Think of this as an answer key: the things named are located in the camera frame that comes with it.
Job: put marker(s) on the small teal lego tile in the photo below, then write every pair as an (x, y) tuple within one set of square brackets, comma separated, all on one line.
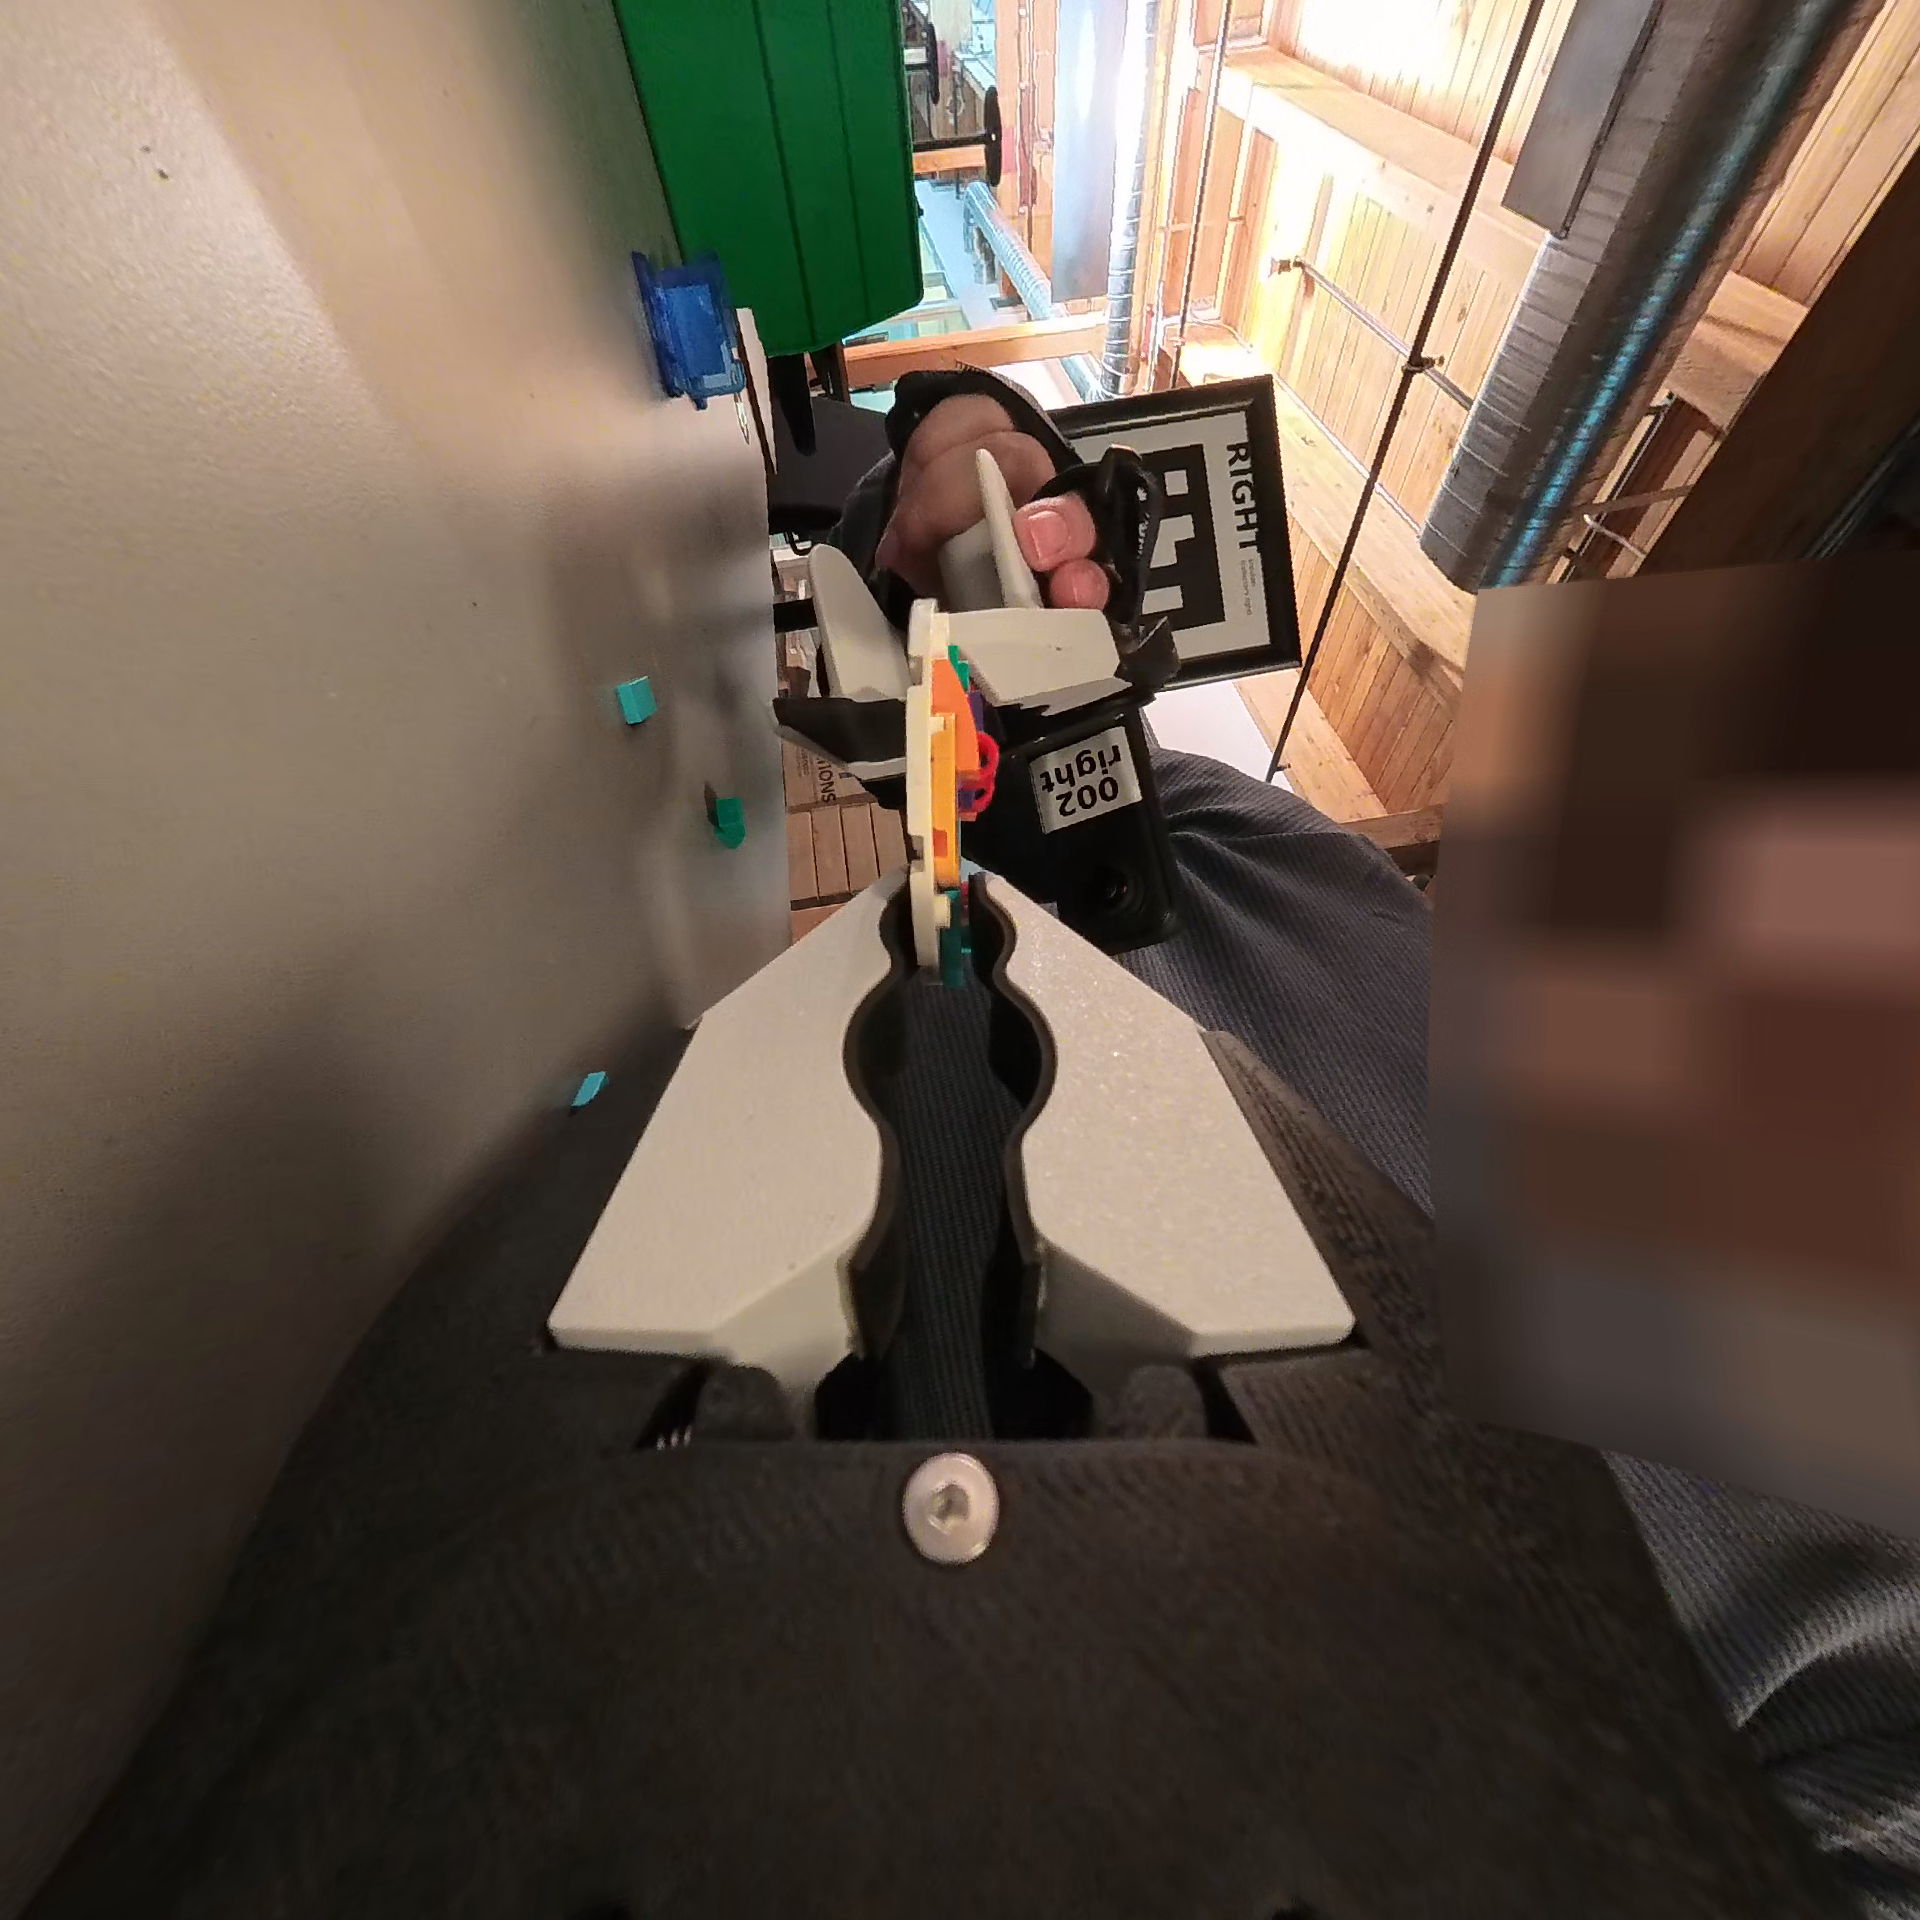
[(634, 700)]

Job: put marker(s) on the white lego model with coloured bricks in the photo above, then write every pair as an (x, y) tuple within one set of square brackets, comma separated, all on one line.
[(921, 751)]

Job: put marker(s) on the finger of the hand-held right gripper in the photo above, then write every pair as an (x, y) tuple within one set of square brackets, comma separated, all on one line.
[(863, 629), (1037, 652)]

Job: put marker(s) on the black framed marker sign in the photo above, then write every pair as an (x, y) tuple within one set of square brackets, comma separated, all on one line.
[(1223, 523)]

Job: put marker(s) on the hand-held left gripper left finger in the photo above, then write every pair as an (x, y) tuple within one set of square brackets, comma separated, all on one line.
[(721, 1170)]

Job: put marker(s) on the person's right hand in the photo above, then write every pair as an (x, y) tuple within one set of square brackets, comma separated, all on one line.
[(932, 481)]

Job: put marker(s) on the silver ventilation duct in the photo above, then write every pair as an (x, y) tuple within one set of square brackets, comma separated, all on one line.
[(1606, 316)]

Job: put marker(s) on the teal curved lego piece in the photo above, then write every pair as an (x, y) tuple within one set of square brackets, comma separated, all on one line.
[(726, 818)]

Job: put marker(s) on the blue lego piece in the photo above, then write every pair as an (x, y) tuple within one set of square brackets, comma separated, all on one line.
[(687, 330)]

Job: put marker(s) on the stack of green storage bins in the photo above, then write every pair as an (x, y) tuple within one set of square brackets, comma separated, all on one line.
[(781, 148)]

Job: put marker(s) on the dark grey hanging panel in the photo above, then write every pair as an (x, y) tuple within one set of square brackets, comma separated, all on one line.
[(1582, 106)]

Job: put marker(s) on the long teal lego tile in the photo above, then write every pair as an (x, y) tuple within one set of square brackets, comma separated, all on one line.
[(588, 1091)]

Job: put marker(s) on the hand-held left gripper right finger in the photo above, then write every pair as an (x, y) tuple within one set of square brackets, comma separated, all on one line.
[(1185, 1170)]

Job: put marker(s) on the brown cardboard box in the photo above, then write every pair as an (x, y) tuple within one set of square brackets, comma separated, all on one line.
[(818, 783)]

